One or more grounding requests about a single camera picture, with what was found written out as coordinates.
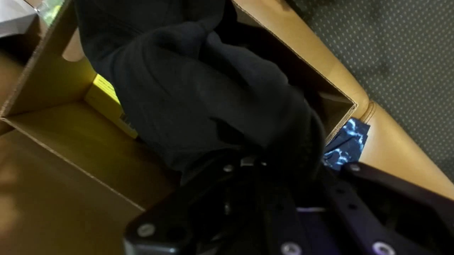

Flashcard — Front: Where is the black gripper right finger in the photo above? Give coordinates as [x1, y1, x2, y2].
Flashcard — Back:
[321, 163, 454, 255]

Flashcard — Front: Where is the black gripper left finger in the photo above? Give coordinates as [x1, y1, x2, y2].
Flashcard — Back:
[123, 156, 265, 255]

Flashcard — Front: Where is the black cloth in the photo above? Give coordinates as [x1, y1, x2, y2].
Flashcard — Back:
[74, 0, 325, 185]

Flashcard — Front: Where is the blue patterned cloth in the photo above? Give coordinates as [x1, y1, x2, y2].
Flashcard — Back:
[322, 118, 370, 172]

